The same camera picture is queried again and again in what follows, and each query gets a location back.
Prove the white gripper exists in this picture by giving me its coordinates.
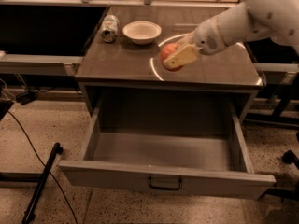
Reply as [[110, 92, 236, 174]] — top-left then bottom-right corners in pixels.
[[164, 3, 252, 68]]

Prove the red apple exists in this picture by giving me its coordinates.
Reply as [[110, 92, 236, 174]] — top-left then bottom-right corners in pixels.
[[160, 43, 181, 72]]

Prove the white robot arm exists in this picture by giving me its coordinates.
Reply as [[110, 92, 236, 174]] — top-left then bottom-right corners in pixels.
[[160, 0, 299, 71]]

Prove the grey cabinet with brown top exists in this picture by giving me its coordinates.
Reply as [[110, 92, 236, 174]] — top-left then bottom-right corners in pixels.
[[76, 6, 263, 119]]

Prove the grey open top drawer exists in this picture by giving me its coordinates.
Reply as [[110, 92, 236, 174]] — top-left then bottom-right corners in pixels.
[[59, 91, 276, 199]]

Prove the white paper bowl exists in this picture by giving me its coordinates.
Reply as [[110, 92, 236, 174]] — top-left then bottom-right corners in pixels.
[[122, 21, 162, 45]]

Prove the crushed drink can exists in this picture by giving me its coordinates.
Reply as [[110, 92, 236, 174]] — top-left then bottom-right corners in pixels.
[[100, 15, 119, 43]]

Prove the black chair base right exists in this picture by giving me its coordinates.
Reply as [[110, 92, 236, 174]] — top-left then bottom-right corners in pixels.
[[265, 150, 299, 201]]

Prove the grey side table left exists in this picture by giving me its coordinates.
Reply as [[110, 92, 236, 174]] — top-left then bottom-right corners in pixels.
[[0, 50, 83, 76]]

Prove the black floor stand leg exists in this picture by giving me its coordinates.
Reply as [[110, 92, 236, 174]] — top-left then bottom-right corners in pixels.
[[21, 143, 63, 224]]

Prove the black drawer handle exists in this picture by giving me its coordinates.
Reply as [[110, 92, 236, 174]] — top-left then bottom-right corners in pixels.
[[148, 176, 183, 191]]

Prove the black cable on floor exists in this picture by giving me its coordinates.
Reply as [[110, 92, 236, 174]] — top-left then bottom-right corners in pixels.
[[7, 109, 78, 224]]

